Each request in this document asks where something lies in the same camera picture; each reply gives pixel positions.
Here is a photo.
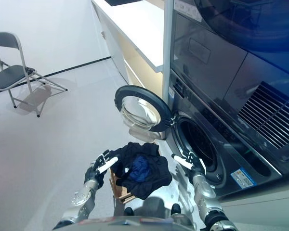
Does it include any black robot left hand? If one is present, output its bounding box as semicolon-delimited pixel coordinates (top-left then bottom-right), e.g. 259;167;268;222
91;149;120;174

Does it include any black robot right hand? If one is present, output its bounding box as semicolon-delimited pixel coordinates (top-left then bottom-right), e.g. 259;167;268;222
171;151;207;175

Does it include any blue garment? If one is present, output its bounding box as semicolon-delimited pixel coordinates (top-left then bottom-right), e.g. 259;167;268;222
129;155;152;182

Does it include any woven wicker laundry basket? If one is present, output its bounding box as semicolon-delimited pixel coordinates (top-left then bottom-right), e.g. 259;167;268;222
109;143;161;205

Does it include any black clothes pile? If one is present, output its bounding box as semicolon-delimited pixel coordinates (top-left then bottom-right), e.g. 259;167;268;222
108;141;173;200

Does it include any blue white energy label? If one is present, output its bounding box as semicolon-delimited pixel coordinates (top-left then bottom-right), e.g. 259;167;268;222
232;168;258;187

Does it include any silver robot torso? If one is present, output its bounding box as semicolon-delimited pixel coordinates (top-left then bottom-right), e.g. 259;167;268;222
52;213;174;231

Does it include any round glass washer door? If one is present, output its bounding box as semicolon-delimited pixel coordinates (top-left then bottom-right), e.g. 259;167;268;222
115;84;175;140

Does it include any dark grey stacked dryer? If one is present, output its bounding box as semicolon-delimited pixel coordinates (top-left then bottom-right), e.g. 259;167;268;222
170;0;289;164

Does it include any grey folding chair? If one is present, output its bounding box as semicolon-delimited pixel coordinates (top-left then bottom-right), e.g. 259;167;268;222
0;32;68;118

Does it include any white counter cabinet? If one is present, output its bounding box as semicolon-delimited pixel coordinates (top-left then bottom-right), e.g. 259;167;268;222
91;0;171;96

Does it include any black cooktop panel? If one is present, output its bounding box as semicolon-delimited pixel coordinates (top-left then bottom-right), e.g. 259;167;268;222
104;0;136;7

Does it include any grey metal frame post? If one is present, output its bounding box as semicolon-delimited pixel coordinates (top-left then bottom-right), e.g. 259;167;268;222
161;0;175;102

